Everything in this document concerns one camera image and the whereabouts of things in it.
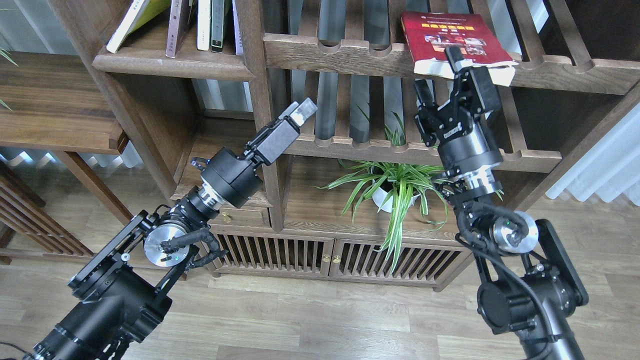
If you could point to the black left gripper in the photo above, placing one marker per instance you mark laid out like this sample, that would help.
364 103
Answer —
231 179

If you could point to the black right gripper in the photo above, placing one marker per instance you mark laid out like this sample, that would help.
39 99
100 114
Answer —
464 144

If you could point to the maroon book white characters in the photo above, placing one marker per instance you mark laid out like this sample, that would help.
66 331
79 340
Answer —
180 18

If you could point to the yellow green book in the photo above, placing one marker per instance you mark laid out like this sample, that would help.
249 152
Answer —
139 13

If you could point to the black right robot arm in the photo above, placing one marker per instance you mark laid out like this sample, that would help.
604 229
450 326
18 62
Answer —
529 286

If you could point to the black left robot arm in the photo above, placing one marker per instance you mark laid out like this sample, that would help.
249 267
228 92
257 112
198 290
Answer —
123 291

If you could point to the red book on shelf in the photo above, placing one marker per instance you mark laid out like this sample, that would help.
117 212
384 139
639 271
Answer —
429 34

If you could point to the pale upright book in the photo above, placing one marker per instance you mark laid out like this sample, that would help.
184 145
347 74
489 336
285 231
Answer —
237 29

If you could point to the dark wooden bookshelf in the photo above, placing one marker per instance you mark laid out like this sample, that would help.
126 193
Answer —
572 83

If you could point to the spider plant green leaves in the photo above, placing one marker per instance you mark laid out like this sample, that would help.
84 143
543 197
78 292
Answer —
369 175

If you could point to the white plant pot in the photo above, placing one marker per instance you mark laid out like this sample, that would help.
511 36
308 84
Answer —
384 196

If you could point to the white upright book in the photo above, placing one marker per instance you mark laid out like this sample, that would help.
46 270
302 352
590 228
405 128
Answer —
203 25

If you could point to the white curtain right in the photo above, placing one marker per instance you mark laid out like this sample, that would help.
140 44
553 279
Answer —
610 169

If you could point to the wooden side table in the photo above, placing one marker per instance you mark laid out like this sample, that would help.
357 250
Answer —
52 103

